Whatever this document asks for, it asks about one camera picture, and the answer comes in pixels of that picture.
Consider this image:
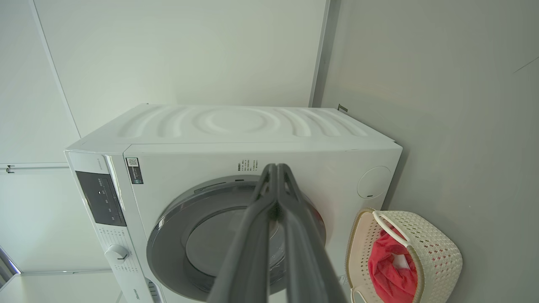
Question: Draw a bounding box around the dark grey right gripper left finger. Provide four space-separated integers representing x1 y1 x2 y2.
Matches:
207 163 278 303

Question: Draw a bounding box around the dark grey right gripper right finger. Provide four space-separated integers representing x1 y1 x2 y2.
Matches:
278 163 348 303

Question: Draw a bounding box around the washing machine door with glass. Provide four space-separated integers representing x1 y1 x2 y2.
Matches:
146 181 327 297

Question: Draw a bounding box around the cream perforated laundry basket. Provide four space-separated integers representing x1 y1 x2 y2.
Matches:
345 208 463 303

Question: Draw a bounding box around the white front-load washing machine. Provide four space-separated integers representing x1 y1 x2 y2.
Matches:
64 103 403 303

